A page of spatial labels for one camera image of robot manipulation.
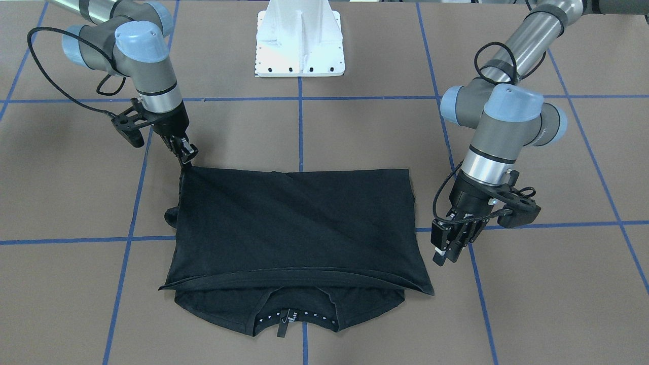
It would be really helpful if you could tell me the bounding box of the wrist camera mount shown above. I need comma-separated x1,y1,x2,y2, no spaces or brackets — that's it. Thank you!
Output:
111,98,153,148
493,169,542,228

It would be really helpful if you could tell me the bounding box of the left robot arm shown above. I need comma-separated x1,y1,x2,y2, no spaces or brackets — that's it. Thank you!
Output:
431,1,647,266

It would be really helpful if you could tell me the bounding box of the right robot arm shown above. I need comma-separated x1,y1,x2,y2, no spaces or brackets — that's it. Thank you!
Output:
55,1,198,165

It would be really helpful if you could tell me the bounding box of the black graphic t-shirt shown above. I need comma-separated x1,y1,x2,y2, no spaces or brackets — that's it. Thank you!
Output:
161,166,434,337

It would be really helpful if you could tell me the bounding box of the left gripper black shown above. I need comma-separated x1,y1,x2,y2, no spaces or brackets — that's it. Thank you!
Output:
431,172,500,265

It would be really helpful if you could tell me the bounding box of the braided black cable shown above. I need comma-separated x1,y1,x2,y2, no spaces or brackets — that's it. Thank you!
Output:
27,26,127,120

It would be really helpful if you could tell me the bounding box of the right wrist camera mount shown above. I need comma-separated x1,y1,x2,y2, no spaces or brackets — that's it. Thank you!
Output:
111,98,153,148

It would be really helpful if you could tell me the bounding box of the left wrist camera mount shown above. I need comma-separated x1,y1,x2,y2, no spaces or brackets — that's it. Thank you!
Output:
493,169,542,228

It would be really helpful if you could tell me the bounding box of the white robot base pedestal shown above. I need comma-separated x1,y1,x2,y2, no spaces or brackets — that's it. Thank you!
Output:
255,1,346,77

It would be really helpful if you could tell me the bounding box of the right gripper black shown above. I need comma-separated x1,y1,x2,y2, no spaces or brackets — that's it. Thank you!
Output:
152,104,199,168

